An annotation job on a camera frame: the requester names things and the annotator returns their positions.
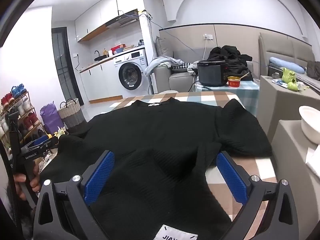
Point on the black knit sweater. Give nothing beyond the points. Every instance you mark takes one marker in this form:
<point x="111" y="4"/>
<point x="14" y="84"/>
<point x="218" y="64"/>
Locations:
<point x="155" y="142"/>

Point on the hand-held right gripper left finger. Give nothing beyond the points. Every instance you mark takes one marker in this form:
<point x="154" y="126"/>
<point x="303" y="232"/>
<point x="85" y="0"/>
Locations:
<point x="100" y="177"/>

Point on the dark olive cloth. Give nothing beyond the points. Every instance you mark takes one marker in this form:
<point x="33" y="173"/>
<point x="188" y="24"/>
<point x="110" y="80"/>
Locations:
<point x="313" y="70"/>

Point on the group of shoes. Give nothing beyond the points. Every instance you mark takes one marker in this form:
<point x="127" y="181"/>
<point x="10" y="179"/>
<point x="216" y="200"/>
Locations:
<point x="17" y="91"/>

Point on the red plastic basket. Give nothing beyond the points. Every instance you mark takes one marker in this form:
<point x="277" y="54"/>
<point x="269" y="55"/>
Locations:
<point x="117" y="50"/>

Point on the metal shoe rack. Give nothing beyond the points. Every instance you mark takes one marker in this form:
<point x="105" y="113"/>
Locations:
<point x="27" y="110"/>

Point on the person's left forearm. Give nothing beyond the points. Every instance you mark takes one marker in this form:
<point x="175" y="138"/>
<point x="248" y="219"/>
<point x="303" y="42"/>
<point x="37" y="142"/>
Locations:
<point x="20" y="217"/>

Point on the white wall cabinets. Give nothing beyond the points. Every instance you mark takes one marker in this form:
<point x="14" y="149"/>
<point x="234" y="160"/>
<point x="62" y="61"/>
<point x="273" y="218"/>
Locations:
<point x="95" y="17"/>

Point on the grey cloth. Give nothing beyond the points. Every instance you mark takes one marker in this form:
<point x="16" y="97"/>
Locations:
<point x="160" y="62"/>

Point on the white round stool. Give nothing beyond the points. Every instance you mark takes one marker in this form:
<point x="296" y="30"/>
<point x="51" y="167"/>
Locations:
<point x="165" y="92"/>

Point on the black rice cooker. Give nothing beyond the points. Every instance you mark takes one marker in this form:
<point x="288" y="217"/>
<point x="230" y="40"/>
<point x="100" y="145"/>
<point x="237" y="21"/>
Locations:
<point x="211" y="75"/>

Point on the blue pillow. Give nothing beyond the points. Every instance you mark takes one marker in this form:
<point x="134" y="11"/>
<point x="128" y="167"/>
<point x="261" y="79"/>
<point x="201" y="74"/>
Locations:
<point x="287" y="63"/>

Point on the purple bag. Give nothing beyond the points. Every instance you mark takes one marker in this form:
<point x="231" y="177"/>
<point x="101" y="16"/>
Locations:
<point x="50" y="117"/>

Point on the white bowl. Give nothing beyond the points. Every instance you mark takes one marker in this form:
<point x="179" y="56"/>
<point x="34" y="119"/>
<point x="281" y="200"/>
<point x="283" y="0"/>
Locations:
<point x="310" y="125"/>

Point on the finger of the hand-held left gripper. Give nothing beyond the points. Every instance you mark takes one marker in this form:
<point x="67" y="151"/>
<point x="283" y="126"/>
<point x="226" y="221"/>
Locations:
<point x="42" y="140"/>

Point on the grey sofa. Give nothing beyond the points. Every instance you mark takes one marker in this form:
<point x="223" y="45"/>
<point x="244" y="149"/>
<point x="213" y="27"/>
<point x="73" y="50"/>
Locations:
<point x="177" y="80"/>

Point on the person's left hand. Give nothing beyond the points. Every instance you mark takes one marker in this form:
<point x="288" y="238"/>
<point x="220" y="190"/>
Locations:
<point x="36" y="180"/>

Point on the green plush toy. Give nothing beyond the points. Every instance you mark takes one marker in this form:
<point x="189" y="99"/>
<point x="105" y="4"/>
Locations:
<point x="290" y="76"/>

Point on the black faucet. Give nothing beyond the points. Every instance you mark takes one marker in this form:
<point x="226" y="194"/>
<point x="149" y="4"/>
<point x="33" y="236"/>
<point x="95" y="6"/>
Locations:
<point x="97" y="53"/>

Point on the grey cabinet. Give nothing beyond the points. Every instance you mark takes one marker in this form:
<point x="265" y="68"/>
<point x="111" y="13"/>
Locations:
<point x="277" y="105"/>
<point x="287" y="150"/>

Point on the black jacket pile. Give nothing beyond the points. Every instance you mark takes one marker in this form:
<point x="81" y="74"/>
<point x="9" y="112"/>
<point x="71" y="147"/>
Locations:
<point x="230" y="55"/>

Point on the grey upholstered bed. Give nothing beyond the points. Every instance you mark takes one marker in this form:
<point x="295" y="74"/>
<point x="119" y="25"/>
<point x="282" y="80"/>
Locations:
<point x="277" y="47"/>

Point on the white wall socket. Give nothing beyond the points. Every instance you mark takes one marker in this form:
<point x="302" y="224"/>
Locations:
<point x="208" y="37"/>

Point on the brown blue checked blanket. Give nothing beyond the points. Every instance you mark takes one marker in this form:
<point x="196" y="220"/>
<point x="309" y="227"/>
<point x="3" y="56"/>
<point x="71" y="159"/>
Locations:
<point x="252" y="165"/>

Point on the wooden spoon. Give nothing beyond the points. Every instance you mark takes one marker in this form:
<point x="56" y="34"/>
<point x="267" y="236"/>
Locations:
<point x="244" y="75"/>

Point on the white kitchen base cabinets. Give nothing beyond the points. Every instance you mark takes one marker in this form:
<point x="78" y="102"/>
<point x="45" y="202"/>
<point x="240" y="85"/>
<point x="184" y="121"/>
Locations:
<point x="100" y="80"/>

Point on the white washing machine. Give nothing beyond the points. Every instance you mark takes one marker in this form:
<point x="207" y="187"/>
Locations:
<point x="130" y="76"/>

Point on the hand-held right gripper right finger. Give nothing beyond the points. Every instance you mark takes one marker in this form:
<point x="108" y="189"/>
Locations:
<point x="231" y="177"/>

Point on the white router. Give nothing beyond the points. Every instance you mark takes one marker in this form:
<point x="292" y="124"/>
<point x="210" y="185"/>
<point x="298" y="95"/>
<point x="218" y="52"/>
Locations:
<point x="146" y="13"/>

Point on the houndstooth cushion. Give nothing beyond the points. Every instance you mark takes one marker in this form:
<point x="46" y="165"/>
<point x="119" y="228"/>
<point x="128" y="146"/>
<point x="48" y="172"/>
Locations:
<point x="181" y="66"/>

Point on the dark glass door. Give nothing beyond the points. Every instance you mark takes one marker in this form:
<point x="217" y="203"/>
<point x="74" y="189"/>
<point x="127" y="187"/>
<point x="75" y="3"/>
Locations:
<point x="63" y="67"/>

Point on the grey pillow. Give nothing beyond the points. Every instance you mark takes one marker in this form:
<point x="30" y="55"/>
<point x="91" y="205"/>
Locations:
<point x="163" y="50"/>

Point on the range hood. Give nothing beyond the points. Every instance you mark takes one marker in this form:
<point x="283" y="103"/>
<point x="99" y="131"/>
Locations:
<point x="122" y="20"/>

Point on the red bowl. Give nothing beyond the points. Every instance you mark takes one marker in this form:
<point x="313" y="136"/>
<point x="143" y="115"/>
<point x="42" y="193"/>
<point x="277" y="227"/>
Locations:
<point x="233" y="82"/>

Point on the pale crumpled cloth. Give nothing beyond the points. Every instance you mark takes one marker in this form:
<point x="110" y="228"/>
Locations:
<point x="192" y="67"/>

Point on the teal checked side table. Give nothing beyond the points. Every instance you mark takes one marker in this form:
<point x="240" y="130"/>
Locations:
<point x="245" y="97"/>

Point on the wicker laundry basket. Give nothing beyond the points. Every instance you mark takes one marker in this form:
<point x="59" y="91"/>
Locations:
<point x="71" y="116"/>

